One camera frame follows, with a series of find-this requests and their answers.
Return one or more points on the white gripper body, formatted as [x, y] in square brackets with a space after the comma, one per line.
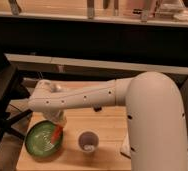
[58, 118]

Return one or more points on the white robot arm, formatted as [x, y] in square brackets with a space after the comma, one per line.
[156, 119]

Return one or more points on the green ceramic bowl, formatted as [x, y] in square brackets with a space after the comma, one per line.
[38, 140]

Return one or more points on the small white cup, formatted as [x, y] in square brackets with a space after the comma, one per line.
[88, 141]

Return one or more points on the small black object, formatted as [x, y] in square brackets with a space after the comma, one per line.
[97, 109]

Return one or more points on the black tripod stand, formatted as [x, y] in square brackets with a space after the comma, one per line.
[10, 88]

